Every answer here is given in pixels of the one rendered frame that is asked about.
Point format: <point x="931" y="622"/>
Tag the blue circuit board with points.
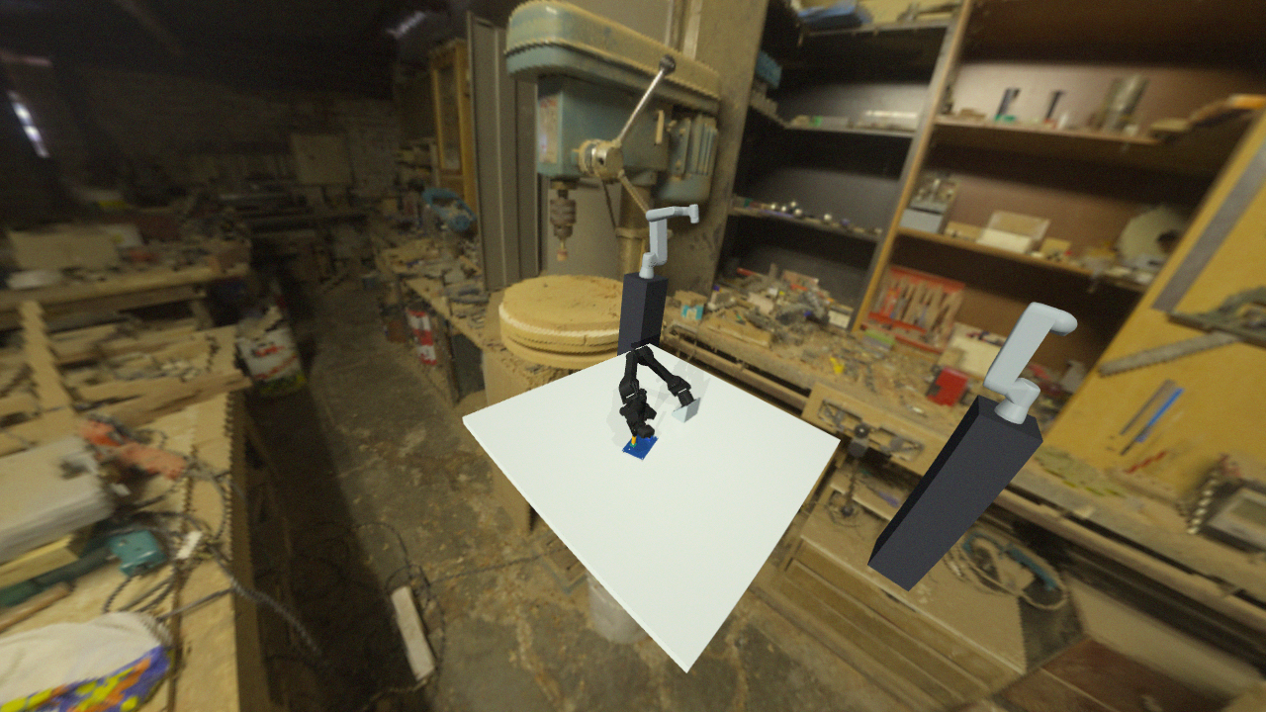
<point x="640" y="447"/>

